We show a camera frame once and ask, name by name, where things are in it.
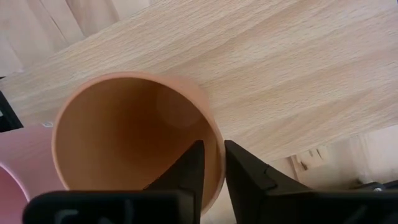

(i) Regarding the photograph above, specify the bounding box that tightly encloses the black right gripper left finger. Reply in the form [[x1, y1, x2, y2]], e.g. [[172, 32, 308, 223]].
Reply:
[[22, 139, 205, 224]]

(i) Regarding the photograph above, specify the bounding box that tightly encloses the light wooden shelf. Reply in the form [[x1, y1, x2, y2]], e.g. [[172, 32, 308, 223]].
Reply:
[[0, 0, 398, 164]]

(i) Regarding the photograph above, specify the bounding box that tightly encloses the orange plastic cup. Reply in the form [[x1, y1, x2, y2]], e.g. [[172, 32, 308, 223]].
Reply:
[[51, 71, 226, 215]]

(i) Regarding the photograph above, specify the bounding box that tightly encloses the pale pink cup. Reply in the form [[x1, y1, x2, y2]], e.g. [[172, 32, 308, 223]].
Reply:
[[0, 123, 68, 224]]

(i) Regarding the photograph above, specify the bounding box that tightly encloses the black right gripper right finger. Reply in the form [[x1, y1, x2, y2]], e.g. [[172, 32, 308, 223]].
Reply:
[[224, 139, 398, 224]]

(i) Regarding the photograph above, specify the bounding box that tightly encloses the black shelf support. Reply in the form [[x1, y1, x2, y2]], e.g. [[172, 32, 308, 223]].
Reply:
[[0, 76, 24, 133]]

